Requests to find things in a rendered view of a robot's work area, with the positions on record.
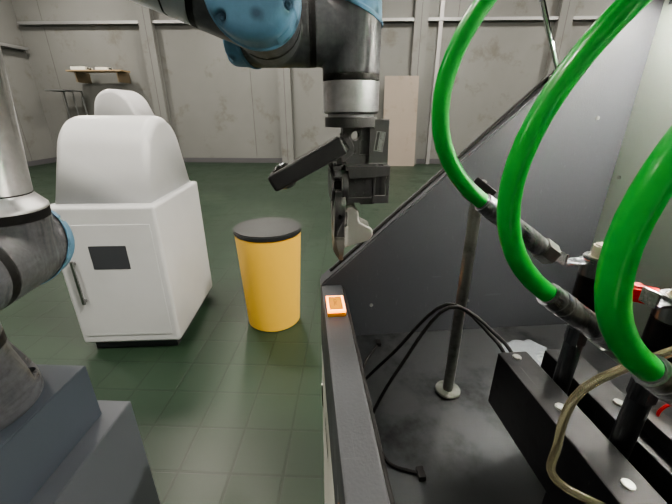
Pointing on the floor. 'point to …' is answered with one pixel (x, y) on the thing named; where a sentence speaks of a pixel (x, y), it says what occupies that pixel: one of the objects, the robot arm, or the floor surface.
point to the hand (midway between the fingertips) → (336, 252)
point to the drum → (270, 271)
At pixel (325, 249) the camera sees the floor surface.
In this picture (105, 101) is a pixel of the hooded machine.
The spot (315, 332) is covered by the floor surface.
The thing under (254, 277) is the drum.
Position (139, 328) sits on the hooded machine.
